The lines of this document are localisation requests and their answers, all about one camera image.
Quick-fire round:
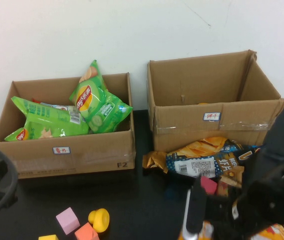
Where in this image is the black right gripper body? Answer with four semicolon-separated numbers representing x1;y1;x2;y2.
206;193;251;226

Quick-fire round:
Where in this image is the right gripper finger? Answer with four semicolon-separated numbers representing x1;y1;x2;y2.
229;221;254;240
209;221;230;240

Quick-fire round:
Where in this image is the brown wafer bar packet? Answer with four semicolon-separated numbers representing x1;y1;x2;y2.
218;165;245;197

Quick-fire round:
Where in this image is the large orange chip bag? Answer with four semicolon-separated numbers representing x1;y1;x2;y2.
177;219;284;240

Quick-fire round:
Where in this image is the magenta foam cube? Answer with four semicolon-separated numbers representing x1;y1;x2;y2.
200;176;218;196

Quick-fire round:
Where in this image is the blue and gold chip bag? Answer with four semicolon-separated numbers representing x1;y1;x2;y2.
166;136;264;180

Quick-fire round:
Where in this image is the tall taped cardboard box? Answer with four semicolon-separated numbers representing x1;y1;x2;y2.
146;49;284;153

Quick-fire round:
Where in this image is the yellow mushroom-shaped toy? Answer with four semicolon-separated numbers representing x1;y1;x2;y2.
88;208;110;233

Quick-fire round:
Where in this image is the orange foam cube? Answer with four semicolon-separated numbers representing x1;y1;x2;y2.
74;222;100;240

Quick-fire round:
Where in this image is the light pink foam cube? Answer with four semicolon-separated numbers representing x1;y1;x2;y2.
55;206;81;235

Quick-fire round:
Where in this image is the cardboard box with chip bags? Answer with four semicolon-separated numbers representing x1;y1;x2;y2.
0;72;136;180

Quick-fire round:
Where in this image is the green Lay's cucumber chip bag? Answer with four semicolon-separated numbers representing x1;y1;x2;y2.
68;59;134;135

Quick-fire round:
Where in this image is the green Lay's onion chip bag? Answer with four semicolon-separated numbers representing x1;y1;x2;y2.
4;119;90;142

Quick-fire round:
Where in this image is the green chip bag barcode side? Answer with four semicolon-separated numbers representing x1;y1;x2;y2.
10;96;87;126

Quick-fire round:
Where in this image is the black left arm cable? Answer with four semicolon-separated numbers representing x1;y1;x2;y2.
0;141;19;225

